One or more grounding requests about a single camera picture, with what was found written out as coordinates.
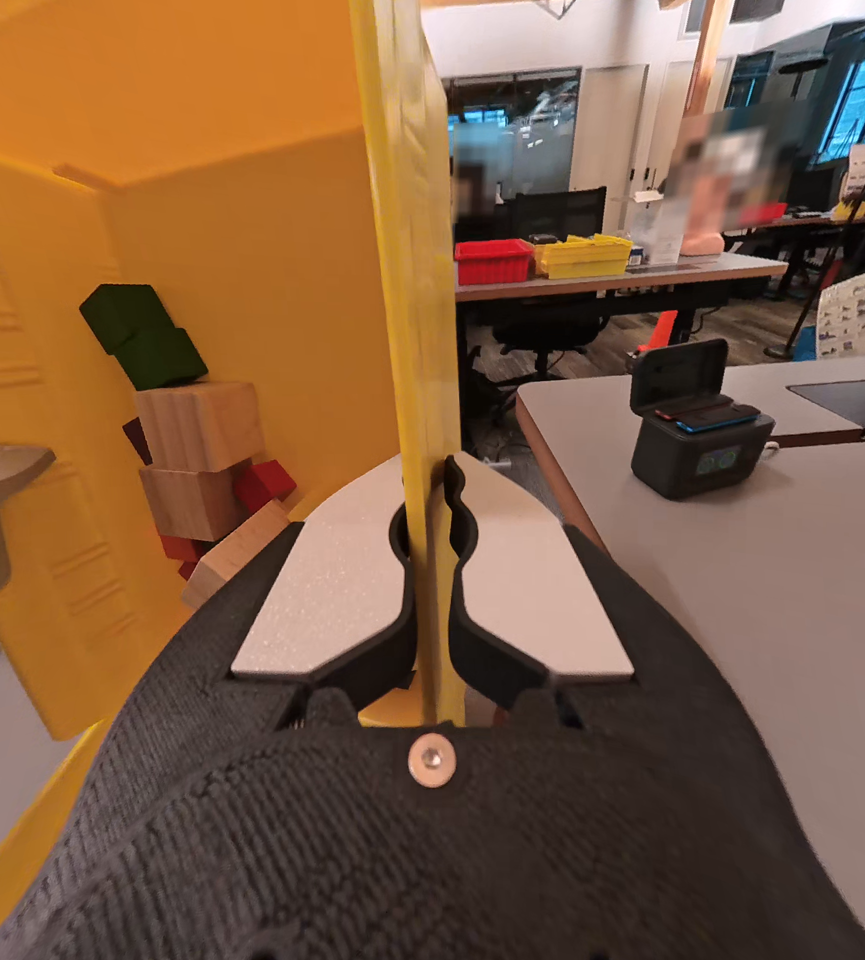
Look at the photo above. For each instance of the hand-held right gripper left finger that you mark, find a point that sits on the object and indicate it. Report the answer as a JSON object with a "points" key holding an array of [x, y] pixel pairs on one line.
{"points": [[327, 585]]}

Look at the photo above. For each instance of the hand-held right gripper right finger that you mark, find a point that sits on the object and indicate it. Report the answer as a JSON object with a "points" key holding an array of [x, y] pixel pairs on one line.
{"points": [[537, 592]]}

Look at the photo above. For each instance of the yellow plastic box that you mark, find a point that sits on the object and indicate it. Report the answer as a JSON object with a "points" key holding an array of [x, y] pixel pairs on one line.
{"points": [[215, 75], [65, 337]]}

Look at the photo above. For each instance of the heap of natural wood blocks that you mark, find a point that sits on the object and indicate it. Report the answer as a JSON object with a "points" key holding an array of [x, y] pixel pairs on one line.
{"points": [[200, 427]]}

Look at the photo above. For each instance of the pile of coloured wooden cubes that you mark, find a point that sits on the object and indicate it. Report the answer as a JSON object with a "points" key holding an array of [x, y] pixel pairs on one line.
{"points": [[147, 345]]}

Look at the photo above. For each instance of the black charging case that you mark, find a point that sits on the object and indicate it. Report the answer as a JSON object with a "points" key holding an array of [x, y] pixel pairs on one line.
{"points": [[672, 465]]}

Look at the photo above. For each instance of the orange plastic object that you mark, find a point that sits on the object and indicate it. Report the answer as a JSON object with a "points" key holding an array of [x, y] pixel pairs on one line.
{"points": [[661, 330]]}

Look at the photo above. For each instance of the red plastic bin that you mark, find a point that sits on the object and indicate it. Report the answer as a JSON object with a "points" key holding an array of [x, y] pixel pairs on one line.
{"points": [[492, 266]]}

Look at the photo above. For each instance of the yellow plastic bin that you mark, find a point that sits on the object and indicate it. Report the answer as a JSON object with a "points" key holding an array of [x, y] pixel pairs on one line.
{"points": [[582, 259]]}

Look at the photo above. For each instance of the grey office desk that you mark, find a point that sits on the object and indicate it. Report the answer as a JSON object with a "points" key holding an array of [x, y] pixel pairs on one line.
{"points": [[702, 271]]}

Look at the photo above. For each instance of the black desk mat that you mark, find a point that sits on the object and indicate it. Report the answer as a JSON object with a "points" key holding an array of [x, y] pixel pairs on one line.
{"points": [[860, 401]]}

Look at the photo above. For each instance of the clear sign holder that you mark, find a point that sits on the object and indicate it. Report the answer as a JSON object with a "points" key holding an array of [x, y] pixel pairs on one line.
{"points": [[654, 232]]}

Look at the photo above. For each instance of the black office chair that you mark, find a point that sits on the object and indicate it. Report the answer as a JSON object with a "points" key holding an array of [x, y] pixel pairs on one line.
{"points": [[560, 214]]}

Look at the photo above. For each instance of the white printed sheet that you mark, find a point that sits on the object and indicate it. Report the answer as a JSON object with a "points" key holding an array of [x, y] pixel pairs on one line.
{"points": [[852, 315]]}

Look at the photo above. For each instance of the wooden pillar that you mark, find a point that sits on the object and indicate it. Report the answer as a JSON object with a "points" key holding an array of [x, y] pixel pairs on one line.
{"points": [[710, 52]]}

